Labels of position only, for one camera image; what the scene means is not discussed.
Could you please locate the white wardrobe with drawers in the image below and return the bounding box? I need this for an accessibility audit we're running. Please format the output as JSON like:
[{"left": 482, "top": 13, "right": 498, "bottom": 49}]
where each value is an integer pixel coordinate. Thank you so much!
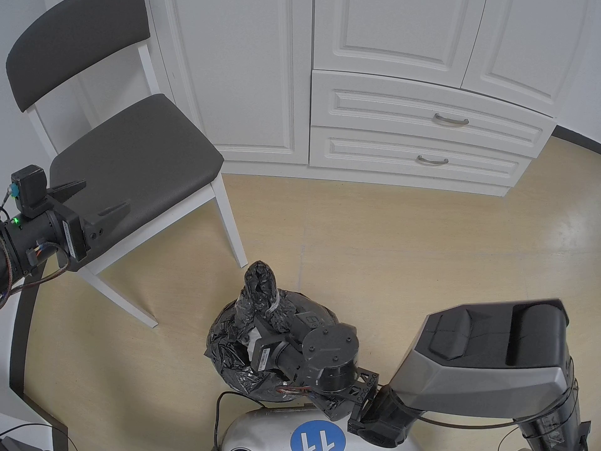
[{"left": 141, "top": 0, "right": 593, "bottom": 199}]

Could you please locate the black plastic bag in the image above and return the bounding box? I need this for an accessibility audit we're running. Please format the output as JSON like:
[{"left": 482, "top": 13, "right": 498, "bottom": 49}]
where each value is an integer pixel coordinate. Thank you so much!
[{"left": 204, "top": 289, "right": 341, "bottom": 403}]

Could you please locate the black plastic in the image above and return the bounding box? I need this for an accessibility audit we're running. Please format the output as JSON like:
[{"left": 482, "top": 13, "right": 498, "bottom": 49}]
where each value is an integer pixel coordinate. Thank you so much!
[{"left": 237, "top": 260, "right": 282, "bottom": 333}]

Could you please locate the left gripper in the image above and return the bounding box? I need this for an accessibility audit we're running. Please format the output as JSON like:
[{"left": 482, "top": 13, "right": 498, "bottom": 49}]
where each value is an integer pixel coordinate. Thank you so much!
[{"left": 5, "top": 179, "right": 131, "bottom": 276}]

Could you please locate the white chair with grey seat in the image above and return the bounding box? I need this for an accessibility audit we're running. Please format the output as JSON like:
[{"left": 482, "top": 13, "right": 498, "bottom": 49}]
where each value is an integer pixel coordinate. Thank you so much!
[{"left": 6, "top": 0, "right": 249, "bottom": 329}]

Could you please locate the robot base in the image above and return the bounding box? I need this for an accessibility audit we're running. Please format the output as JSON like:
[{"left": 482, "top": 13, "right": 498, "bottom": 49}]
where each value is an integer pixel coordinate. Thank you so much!
[{"left": 221, "top": 404, "right": 414, "bottom": 451}]

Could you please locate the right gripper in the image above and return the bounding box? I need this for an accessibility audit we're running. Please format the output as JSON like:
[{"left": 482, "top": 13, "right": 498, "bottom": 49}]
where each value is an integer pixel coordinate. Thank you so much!
[{"left": 248, "top": 318, "right": 307, "bottom": 379}]

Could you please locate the black cable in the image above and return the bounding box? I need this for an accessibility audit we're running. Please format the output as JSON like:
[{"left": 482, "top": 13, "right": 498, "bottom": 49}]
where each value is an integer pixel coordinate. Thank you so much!
[{"left": 213, "top": 390, "right": 264, "bottom": 451}]

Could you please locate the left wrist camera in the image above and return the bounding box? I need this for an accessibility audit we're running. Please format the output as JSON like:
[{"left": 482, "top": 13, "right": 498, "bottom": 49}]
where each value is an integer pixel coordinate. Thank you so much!
[{"left": 5, "top": 166, "right": 49, "bottom": 220}]

